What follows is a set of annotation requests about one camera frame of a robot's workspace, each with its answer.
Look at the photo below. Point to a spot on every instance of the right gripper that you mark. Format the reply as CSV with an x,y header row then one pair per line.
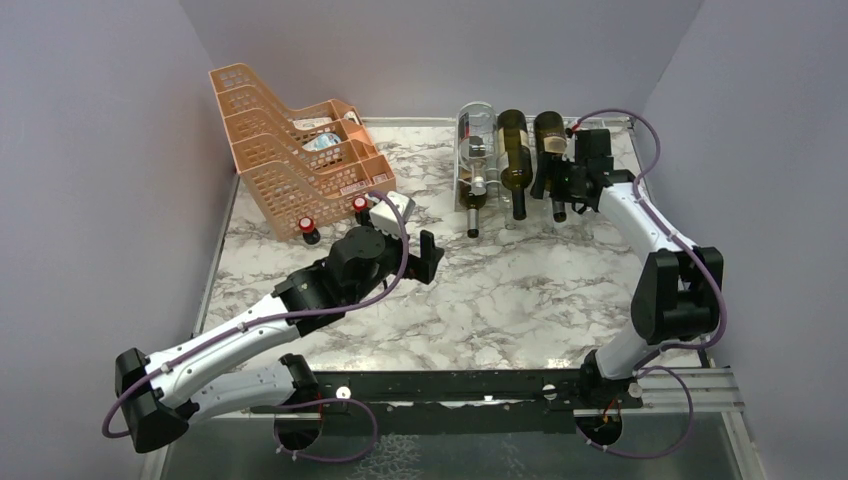
x,y
559,164

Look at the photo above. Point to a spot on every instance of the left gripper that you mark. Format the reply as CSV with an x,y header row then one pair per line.
x,y
423,268

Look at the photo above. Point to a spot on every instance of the green wine bottle black cap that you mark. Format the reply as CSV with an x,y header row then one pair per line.
x,y
515,160

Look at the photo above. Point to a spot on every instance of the green wine bottle silver neck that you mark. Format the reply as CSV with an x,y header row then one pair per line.
x,y
550,142

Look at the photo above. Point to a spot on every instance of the dark labelled wine bottle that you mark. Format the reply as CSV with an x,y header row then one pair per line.
x,y
472,180

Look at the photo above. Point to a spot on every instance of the clear round bottle silver cap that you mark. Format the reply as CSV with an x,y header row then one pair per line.
x,y
477,118

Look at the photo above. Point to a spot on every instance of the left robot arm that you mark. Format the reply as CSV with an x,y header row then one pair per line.
x,y
161,394

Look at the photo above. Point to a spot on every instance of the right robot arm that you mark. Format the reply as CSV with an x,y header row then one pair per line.
x,y
676,298

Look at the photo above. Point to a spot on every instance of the small red cap bottle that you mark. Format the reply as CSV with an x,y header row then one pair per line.
x,y
361,208

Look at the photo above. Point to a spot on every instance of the orange plastic file rack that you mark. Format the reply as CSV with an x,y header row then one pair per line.
x,y
286,181

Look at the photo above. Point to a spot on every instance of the blue white packet in rack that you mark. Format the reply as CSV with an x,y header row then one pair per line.
x,y
322,141

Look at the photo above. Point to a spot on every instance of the white wire wine rack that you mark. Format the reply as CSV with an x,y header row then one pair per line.
x,y
496,152

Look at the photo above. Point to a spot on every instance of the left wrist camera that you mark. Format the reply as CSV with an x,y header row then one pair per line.
x,y
387,216

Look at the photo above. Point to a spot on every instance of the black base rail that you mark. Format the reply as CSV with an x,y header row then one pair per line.
x,y
456,402

